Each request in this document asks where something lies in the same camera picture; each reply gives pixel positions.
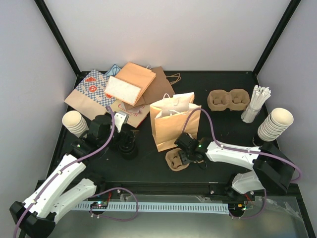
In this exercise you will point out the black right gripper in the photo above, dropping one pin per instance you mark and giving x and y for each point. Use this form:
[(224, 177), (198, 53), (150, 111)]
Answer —
[(184, 158)]

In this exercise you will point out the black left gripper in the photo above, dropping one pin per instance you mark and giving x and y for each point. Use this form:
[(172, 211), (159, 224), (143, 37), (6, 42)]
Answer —
[(131, 138)]

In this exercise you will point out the single cardboard cup carrier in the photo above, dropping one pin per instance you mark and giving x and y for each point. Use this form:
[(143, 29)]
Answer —
[(173, 160)]

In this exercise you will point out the orange kraft paper bag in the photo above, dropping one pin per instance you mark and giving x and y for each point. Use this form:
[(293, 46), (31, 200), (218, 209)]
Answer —
[(172, 116)]

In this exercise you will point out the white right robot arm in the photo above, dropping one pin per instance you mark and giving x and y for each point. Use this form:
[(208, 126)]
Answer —
[(268, 167)]

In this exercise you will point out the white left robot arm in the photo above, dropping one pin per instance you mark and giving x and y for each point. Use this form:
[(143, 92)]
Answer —
[(38, 214)]

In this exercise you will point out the black cup lid stack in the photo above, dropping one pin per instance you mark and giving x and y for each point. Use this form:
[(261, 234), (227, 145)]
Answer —
[(128, 150)]

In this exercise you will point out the cream cakes printed paper bag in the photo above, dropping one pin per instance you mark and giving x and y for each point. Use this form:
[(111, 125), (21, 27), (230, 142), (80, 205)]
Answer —
[(136, 115)]

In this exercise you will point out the blue checkered paper bag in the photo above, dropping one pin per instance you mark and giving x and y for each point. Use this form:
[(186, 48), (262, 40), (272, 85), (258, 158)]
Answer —
[(89, 97)]

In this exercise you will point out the folded orange paper bag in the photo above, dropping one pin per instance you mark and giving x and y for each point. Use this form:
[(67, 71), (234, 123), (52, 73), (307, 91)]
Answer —
[(130, 83)]

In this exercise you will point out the left stack of paper cups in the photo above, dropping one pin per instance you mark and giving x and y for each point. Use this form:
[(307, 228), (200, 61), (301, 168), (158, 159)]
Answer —
[(75, 123)]

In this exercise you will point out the stack of paper cups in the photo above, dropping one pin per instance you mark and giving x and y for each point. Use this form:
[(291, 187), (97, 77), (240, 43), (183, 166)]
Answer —
[(275, 124), (75, 123)]

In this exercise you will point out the dark brown paper bag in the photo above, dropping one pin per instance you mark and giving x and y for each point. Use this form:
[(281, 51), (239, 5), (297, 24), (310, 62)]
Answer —
[(160, 86)]

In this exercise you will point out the cardboard cup carrier stack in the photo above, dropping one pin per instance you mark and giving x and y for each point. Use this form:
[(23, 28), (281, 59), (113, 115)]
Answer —
[(234, 100)]

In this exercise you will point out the light blue paper bag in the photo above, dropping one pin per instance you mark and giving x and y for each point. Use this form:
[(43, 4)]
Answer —
[(114, 70)]

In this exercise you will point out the cup of white straws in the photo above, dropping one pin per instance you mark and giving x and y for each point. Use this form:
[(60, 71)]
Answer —
[(259, 96)]

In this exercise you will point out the right stack of paper cups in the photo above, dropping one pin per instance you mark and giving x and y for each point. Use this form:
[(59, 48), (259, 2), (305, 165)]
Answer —
[(275, 124)]

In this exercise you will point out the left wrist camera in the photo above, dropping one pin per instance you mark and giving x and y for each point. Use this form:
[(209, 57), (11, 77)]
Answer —
[(120, 118)]

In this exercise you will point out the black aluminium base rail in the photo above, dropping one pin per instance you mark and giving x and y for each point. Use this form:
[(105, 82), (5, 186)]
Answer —
[(217, 191)]

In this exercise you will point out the white slotted cable duct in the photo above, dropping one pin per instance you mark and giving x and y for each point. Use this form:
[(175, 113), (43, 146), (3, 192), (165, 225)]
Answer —
[(208, 208)]

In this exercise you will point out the left black frame post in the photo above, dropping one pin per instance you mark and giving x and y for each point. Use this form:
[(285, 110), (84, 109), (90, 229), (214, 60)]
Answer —
[(44, 10)]

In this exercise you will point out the black frame post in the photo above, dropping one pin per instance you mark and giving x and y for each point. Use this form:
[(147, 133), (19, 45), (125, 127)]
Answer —
[(44, 10), (287, 15)]

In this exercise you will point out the right black frame post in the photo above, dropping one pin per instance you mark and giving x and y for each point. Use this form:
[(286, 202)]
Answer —
[(287, 15)]

